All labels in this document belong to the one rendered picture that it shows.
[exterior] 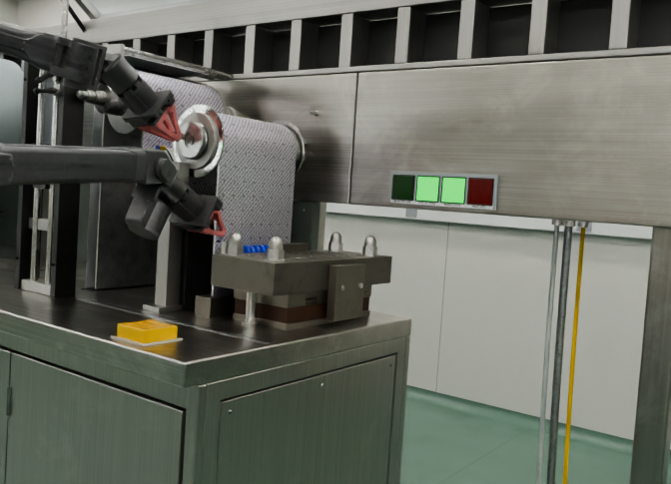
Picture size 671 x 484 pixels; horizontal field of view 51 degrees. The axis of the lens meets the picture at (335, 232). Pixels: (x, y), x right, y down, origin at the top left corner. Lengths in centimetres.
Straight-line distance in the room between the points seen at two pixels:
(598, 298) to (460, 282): 76
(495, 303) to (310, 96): 250
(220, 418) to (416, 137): 73
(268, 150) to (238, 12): 51
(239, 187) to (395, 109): 38
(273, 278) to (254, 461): 31
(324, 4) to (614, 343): 257
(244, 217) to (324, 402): 42
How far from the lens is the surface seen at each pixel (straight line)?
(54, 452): 143
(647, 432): 157
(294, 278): 132
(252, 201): 150
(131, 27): 225
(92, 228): 176
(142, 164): 123
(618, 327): 380
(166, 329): 120
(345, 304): 143
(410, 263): 423
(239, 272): 133
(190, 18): 206
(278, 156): 156
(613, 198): 137
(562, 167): 140
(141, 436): 122
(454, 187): 147
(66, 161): 112
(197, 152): 144
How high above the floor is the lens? 116
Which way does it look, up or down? 3 degrees down
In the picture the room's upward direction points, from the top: 4 degrees clockwise
